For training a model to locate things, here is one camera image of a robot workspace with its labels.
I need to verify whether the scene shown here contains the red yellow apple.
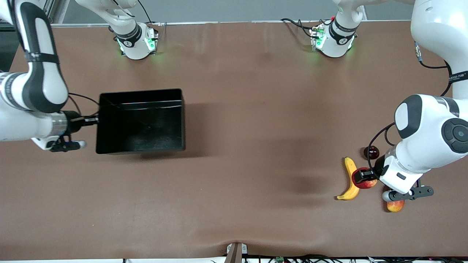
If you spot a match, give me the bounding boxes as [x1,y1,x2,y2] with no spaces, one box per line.
[352,167,378,189]

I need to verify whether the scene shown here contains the yellow banana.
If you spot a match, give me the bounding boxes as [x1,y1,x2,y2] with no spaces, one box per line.
[336,157,361,201]

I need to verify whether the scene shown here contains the black rectangular plastic box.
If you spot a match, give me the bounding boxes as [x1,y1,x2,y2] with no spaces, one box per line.
[96,88,186,155]

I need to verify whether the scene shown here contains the red yellow mango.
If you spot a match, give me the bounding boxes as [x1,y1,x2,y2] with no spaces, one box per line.
[386,199,405,213]

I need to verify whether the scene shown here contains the large table cover mat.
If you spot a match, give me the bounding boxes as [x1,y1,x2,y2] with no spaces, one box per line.
[0,22,468,258]

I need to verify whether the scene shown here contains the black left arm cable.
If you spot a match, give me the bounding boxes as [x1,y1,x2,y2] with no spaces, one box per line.
[367,42,456,179]

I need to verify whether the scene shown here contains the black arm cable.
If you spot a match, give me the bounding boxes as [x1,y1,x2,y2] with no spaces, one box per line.
[68,92,101,119]
[367,42,456,179]

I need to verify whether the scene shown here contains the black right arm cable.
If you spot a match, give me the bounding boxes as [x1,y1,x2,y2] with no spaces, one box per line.
[68,92,101,119]

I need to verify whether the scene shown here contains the aluminium frame post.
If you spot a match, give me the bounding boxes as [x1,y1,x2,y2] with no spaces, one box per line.
[43,0,70,24]

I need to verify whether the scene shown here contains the black right base cable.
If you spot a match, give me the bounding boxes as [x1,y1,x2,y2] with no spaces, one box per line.
[137,0,154,24]

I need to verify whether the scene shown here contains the black base cable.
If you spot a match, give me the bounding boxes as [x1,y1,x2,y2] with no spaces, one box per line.
[137,0,154,24]
[281,18,317,39]

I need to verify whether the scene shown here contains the grey table edge bracket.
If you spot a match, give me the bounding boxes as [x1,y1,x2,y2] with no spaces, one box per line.
[225,242,248,263]

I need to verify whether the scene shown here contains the black left base cable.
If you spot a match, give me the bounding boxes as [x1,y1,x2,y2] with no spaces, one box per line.
[281,18,317,39]

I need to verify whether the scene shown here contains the silver table edge rail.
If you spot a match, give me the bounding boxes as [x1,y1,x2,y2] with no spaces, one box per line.
[51,20,414,27]

